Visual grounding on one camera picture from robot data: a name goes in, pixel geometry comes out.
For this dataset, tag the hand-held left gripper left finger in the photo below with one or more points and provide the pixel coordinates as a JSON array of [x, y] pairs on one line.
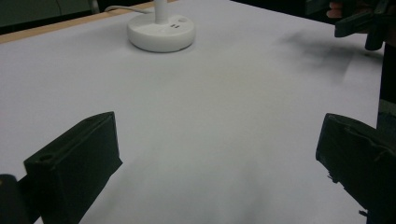
[[77, 161]]

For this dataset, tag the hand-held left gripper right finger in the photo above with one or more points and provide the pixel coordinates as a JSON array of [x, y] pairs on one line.
[[361, 158]]

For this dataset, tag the white round lamp base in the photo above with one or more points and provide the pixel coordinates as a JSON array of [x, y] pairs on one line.
[[161, 32]]

